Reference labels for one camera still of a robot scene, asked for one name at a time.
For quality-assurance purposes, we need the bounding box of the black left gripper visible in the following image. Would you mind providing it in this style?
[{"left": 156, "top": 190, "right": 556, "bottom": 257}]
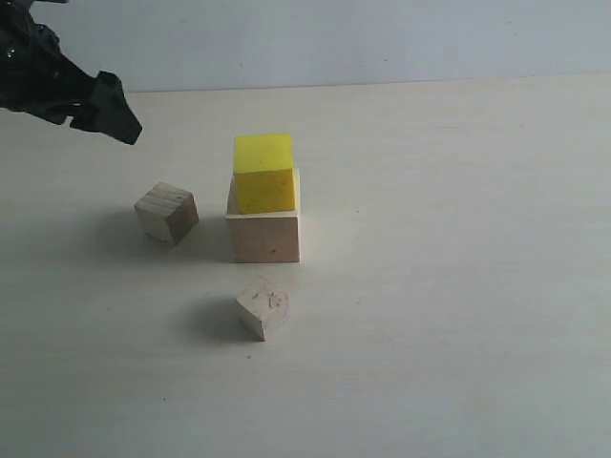
[{"left": 1, "top": 0, "right": 142, "bottom": 145}]

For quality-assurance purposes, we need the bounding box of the large light wooden cube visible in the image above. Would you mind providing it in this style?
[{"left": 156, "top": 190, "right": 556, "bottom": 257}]
[{"left": 225, "top": 169, "right": 301, "bottom": 263}]

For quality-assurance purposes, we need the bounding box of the yellow cube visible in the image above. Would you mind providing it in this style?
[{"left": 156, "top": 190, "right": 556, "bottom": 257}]
[{"left": 233, "top": 134, "right": 297, "bottom": 214}]

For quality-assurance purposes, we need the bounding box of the medium grained wooden cube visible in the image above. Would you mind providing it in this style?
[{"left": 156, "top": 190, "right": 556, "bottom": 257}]
[{"left": 134, "top": 182, "right": 200, "bottom": 246}]

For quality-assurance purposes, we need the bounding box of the small pale wooden cube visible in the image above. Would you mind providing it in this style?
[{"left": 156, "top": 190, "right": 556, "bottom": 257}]
[{"left": 235, "top": 278, "right": 289, "bottom": 342}]

